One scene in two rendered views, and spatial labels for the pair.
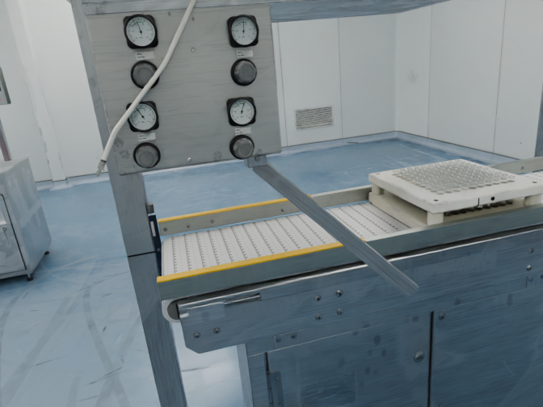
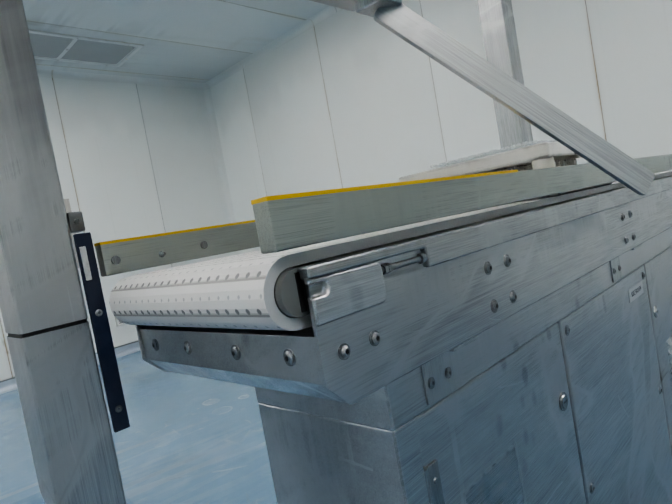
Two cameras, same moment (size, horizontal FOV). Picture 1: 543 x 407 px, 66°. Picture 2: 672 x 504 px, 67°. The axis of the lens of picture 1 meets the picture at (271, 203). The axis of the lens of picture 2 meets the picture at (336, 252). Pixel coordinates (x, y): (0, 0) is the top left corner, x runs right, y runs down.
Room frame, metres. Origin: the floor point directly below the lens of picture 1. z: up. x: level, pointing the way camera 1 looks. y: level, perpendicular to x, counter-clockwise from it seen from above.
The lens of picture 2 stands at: (0.28, 0.31, 0.93)
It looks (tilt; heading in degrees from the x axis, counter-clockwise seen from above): 3 degrees down; 328
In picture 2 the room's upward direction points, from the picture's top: 10 degrees counter-clockwise
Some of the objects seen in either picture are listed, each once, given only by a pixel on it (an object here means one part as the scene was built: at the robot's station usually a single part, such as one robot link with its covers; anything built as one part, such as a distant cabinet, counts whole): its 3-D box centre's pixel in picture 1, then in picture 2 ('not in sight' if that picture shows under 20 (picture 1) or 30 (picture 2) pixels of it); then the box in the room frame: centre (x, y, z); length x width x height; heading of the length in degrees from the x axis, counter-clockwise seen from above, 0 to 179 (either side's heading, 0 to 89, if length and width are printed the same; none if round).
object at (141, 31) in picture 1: (141, 31); not in sight; (0.53, 0.13, 1.29); 0.04 x 0.01 x 0.04; 103
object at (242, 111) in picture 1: (242, 111); not in sight; (0.55, 0.03, 1.19); 0.04 x 0.01 x 0.04; 103
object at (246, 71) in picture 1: (245, 68); not in sight; (0.55, 0.02, 1.24); 0.03 x 0.02 x 0.04; 103
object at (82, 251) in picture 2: (160, 258); (102, 332); (0.83, 0.25, 0.86); 0.02 x 0.01 x 0.20; 103
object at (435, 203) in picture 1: (449, 182); (503, 164); (0.82, -0.37, 0.98); 0.25 x 0.24 x 0.02; 13
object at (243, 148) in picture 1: (242, 144); not in sight; (0.54, 0.03, 1.15); 0.03 x 0.03 x 0.04; 13
